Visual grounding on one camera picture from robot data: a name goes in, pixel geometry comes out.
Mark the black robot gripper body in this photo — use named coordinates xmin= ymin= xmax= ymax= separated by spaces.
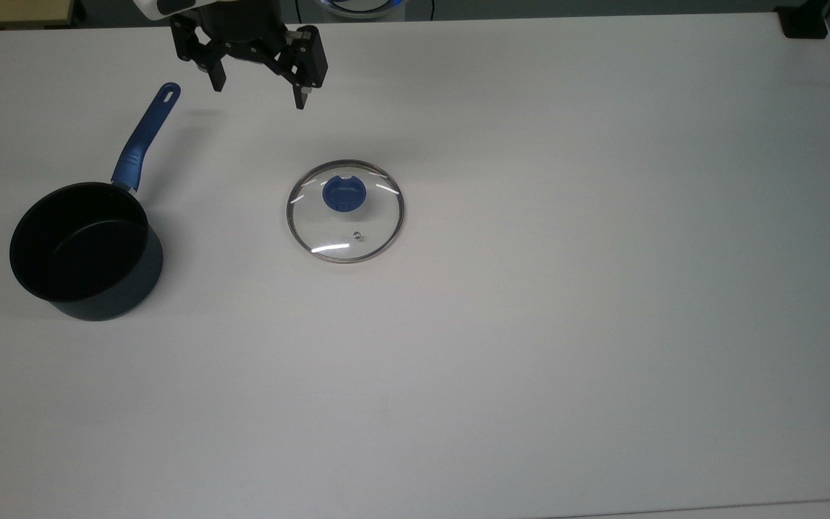
xmin=195 ymin=0 xmax=287 ymax=66

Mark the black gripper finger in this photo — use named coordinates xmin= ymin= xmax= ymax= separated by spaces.
xmin=271 ymin=25 xmax=329 ymax=110
xmin=170 ymin=14 xmax=227 ymax=92

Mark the glass lid with blue knob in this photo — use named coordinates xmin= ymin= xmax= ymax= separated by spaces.
xmin=286 ymin=159 xmax=406 ymax=264

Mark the wooden furniture piece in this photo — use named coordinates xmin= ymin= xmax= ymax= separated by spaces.
xmin=0 ymin=0 xmax=79 ymax=30

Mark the black clamp at table corner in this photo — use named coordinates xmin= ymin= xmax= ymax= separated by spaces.
xmin=775 ymin=0 xmax=830 ymax=40

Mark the robot base with blue ring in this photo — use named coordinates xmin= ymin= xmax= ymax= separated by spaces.
xmin=320 ymin=0 xmax=407 ymax=17

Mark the dark saucepan with blue handle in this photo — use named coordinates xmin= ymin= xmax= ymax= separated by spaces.
xmin=9 ymin=82 xmax=182 ymax=322

